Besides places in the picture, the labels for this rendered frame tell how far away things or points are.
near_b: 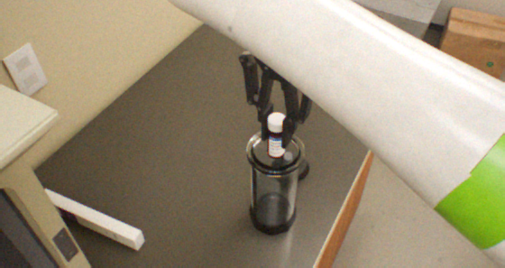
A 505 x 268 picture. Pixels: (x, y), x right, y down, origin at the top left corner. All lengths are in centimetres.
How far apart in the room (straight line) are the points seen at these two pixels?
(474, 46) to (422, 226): 129
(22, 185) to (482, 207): 48
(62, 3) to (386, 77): 89
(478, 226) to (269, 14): 22
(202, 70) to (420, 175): 105
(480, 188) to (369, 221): 181
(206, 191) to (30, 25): 54
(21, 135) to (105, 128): 82
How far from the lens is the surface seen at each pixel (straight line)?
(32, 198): 60
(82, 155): 116
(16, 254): 86
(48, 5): 109
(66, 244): 69
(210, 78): 129
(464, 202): 33
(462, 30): 299
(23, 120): 40
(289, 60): 36
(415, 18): 289
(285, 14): 36
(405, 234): 214
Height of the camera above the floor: 176
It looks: 45 degrees down
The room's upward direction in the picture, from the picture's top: straight up
